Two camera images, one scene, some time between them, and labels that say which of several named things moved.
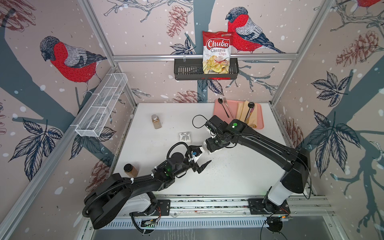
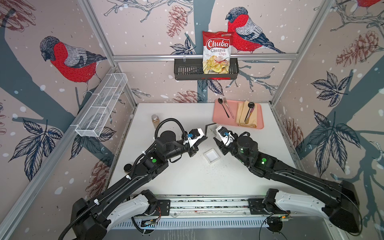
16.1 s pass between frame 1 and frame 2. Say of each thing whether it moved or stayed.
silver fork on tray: stayed
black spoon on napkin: stayed
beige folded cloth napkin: stayed
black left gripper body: moved
